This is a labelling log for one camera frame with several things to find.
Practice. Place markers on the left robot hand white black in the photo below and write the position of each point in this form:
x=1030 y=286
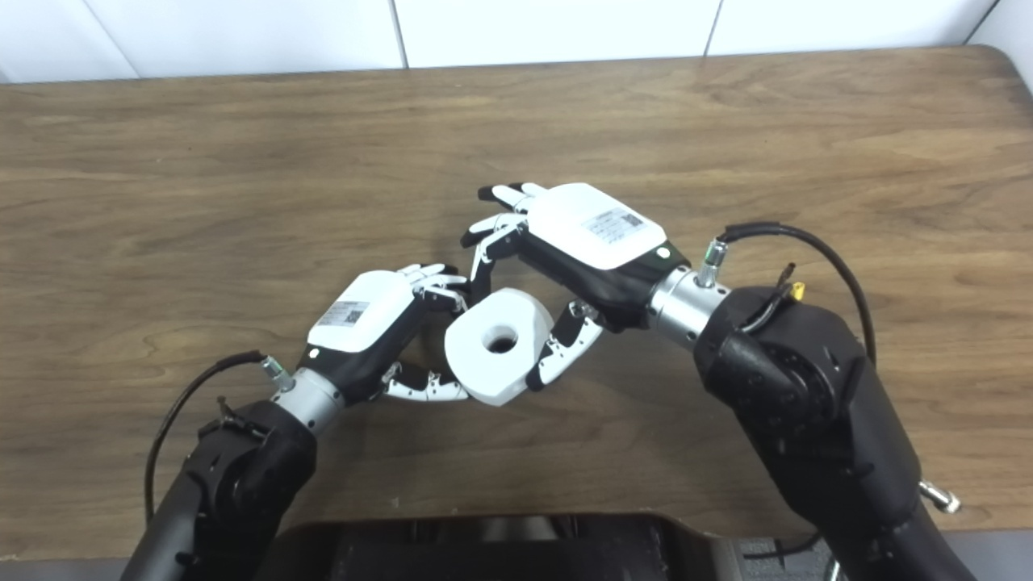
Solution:
x=363 y=319

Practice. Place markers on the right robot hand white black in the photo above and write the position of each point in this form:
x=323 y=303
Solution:
x=593 y=234

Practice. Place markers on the round white piece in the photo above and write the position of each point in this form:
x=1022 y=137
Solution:
x=496 y=347

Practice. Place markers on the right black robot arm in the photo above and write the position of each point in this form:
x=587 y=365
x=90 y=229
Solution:
x=807 y=403

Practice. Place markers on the black robot torso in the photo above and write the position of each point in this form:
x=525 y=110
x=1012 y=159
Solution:
x=500 y=549

